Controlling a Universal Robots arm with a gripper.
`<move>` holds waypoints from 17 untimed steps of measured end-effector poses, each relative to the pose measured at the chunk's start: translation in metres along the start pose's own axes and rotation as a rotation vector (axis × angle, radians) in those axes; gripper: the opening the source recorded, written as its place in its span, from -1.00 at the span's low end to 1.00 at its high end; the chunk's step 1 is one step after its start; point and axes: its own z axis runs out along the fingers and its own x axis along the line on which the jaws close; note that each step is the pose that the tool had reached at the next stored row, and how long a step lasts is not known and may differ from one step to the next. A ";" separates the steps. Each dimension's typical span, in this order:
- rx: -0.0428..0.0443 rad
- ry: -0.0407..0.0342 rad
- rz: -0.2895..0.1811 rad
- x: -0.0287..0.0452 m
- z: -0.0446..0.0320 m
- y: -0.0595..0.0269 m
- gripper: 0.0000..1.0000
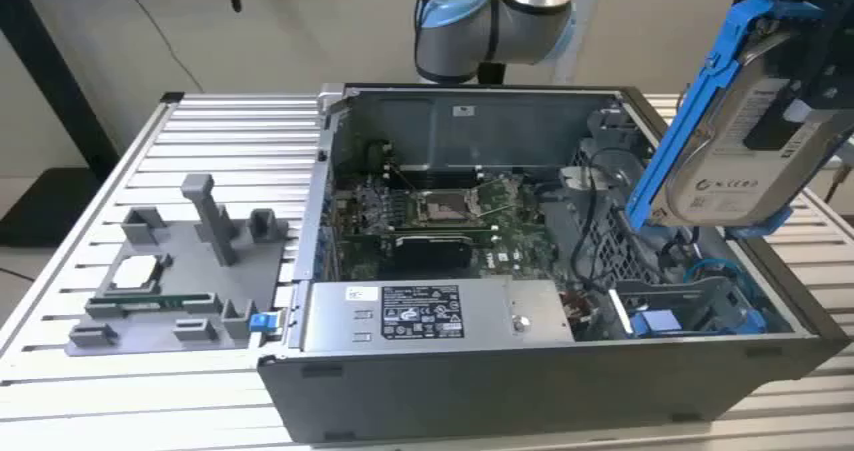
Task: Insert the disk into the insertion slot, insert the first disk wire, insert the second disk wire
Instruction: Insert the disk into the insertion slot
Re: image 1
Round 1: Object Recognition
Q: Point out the green RAM stick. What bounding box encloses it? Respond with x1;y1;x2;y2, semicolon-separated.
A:
119;294;203;312

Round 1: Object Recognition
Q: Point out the black disk wire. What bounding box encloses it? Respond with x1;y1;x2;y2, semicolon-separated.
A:
656;227;703;273

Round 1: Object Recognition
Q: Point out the black slanted post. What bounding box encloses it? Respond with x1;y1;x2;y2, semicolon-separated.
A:
0;0;119;172

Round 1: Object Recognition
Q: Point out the blue disk wire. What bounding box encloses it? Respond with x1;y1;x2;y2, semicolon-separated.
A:
684;257;743;293

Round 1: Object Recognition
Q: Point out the thin locking lever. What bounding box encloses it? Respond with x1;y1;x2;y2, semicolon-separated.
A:
388;164;423;195

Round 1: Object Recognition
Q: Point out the silver CPU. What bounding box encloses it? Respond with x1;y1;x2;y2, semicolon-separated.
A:
109;256;165;290

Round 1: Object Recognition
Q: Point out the green motherboard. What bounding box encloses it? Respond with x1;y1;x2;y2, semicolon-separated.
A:
325;170;568;283

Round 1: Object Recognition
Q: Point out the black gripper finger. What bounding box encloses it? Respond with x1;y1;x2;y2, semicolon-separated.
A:
743;97;814;151

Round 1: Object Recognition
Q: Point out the white upright post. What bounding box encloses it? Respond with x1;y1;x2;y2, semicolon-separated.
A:
550;0;602;85

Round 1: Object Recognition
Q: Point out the black graphics card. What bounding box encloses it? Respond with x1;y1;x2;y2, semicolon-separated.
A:
383;226;492;279

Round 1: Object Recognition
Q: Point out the dark grey PC case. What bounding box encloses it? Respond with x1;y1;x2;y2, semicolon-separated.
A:
256;81;854;445

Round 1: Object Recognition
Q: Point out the black flat base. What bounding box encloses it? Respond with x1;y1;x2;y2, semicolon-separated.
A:
0;167;103;248

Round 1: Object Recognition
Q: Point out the grey plastic parts rack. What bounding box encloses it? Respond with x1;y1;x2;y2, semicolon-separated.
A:
64;173;292;357

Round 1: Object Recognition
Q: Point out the socket cover metal frame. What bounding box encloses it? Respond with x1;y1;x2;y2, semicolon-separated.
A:
475;179;522;218

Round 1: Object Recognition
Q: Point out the long black looping wire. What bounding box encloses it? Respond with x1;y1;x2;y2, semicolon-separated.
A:
570;145;652;292

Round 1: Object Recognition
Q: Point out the silver power supply unit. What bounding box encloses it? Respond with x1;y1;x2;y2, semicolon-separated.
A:
297;279;576;350

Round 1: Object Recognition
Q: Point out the thin dark wall cable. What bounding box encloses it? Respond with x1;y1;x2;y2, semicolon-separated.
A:
115;0;205;93

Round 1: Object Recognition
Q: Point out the CPU socket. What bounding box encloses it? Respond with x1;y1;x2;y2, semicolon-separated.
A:
413;189;483;224

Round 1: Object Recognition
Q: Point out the perforated metal drive cage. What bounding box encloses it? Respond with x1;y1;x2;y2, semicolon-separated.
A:
552;138;668;292

